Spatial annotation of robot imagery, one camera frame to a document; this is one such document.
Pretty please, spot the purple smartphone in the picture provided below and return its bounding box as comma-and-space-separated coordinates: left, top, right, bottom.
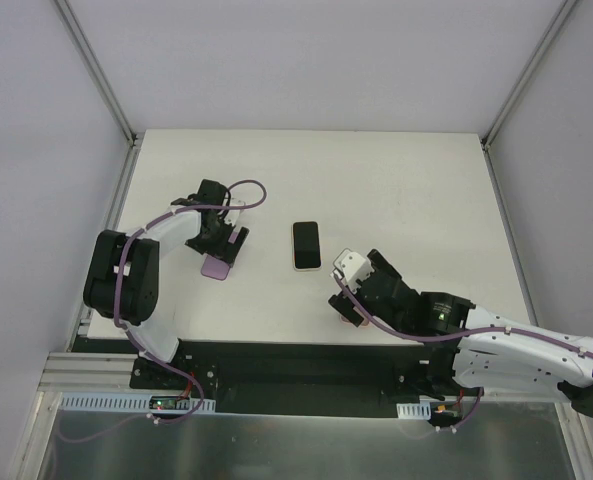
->
200, 255, 233, 281

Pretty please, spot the phone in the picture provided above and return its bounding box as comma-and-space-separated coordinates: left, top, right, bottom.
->
292, 221, 322, 271

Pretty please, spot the pink phone case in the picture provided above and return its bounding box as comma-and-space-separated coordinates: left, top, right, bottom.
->
339, 311, 370, 328

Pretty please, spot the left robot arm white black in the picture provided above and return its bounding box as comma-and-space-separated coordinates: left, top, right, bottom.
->
83, 179, 250, 389

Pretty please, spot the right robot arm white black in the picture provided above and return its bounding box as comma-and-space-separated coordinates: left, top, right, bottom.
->
328, 249, 593, 418

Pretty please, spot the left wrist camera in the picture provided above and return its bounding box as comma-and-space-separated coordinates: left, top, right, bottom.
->
224, 198, 248, 226

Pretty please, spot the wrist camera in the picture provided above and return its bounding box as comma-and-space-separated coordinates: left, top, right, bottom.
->
224, 198, 248, 226
332, 249, 374, 293

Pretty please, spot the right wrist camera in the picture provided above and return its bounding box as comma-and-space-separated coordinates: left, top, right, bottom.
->
332, 249, 374, 293

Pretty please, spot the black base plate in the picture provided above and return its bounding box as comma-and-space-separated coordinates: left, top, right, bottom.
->
129, 340, 476, 418

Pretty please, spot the right white cable duct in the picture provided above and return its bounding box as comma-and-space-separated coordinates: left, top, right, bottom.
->
396, 401, 432, 421

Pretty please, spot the white cable duct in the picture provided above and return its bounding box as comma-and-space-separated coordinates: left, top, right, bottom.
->
60, 393, 216, 415
396, 401, 432, 421

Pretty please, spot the front aluminium rail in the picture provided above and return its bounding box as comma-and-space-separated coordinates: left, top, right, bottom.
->
39, 351, 147, 391

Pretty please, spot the left white cable duct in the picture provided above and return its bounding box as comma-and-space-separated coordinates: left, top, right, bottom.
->
60, 393, 216, 415

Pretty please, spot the left aluminium frame post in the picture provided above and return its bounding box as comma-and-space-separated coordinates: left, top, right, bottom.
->
51, 0, 138, 146

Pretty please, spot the aluminium frame post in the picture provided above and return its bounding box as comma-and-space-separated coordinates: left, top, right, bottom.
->
51, 0, 138, 146
479, 0, 582, 149

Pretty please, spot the right aluminium frame post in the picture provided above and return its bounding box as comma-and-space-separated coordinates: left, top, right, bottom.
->
479, 0, 582, 149

